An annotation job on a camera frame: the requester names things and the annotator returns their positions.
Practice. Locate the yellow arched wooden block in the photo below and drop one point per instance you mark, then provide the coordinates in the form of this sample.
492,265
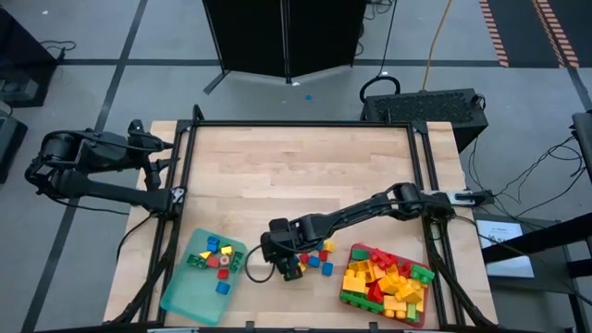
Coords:
302,267

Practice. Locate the white paper sheet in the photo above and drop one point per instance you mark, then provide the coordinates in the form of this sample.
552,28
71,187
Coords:
504,247

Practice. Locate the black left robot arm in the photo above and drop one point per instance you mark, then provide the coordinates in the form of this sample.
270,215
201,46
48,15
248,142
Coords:
102,189

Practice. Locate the blue round floor sticker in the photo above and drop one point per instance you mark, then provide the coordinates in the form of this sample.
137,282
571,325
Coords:
308,97

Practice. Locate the small red plastic brick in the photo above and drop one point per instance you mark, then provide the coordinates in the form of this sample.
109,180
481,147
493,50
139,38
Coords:
223,274

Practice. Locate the yellow wooden triangle block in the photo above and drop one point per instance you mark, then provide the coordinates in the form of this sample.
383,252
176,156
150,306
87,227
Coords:
205,255

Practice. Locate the hollow yellow plastic brick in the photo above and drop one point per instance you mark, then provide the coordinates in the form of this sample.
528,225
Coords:
390,282

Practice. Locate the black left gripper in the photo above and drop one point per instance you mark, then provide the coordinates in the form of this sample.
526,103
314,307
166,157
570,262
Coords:
120,150

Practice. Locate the teal translucent plastic bin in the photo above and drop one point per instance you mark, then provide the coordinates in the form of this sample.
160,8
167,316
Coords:
194,300

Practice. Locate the small blue wooden block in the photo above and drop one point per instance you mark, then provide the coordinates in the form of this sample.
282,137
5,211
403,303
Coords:
212,248
319,246
213,240

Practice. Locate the black equipment case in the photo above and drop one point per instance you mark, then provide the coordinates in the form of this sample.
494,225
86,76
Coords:
11,143

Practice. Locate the blue rounded wooden block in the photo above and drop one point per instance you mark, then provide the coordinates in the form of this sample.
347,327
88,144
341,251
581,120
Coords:
314,262

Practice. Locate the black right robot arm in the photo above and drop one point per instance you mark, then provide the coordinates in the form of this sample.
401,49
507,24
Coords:
361,210

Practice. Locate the black floor mat orange edge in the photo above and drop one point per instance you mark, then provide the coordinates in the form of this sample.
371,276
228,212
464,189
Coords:
518,32
555,32

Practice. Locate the green wooden block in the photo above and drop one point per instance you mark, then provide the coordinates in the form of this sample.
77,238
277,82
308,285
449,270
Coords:
237,262
196,262

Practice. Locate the black perforated computer case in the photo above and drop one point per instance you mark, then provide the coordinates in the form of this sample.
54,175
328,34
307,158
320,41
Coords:
423,111

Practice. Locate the large blue wooden block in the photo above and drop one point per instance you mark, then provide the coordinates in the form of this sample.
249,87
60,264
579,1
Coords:
327,268

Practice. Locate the black floor equipment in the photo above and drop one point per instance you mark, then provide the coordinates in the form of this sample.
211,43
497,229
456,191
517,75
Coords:
23,55

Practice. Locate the pale round wooden block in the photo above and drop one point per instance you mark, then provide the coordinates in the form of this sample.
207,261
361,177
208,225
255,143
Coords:
225,260

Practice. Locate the small yellow wooden block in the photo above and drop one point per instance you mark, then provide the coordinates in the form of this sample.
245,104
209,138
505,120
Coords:
226,250
329,246

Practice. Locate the long green plastic brick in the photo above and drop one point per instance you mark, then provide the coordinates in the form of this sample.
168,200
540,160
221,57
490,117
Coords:
361,303

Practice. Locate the black side desk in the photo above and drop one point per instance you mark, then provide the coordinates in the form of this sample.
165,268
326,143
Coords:
583,139

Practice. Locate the black folding screen panel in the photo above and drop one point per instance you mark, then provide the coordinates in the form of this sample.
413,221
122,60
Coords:
324,37
245,37

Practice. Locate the pink translucent plastic bin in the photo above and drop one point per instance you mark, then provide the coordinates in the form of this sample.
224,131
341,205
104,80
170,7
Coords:
432,319

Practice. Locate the large yellow plastic brick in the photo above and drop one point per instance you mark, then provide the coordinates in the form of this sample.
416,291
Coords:
353,283
363,268

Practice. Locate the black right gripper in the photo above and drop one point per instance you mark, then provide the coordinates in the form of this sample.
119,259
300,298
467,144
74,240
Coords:
287,238

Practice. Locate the black metal stand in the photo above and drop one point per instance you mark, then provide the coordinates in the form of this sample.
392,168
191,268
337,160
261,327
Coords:
546,240

